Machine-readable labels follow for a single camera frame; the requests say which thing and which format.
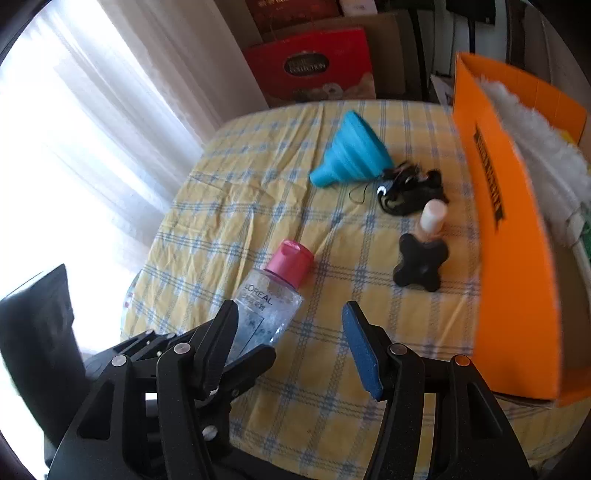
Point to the white sheer curtain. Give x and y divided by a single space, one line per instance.
115 92

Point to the black speaker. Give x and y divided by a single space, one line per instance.
480 9

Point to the red chocolate gift box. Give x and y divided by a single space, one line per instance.
314 60

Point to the red gift box upper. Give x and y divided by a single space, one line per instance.
286 11

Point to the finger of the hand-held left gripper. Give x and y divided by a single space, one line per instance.
147 339
251 369

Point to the beige bottle black cross base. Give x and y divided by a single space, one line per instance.
420 267

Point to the yellow plaid tablecloth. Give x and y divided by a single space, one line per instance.
258 207

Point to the large closed cardboard box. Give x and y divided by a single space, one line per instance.
388 50

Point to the orange cardboard box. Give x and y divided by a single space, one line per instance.
512 277

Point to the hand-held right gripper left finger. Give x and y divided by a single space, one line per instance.
217 341

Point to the white tissue pack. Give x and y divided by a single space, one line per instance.
358 5

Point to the blue silicone funnel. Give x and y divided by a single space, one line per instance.
355 147

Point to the black chair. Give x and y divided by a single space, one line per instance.
41 332

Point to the white feather duster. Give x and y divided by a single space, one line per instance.
540 138

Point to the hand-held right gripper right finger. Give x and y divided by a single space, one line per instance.
364 355

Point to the clear bottle pink cap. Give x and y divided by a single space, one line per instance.
268 304

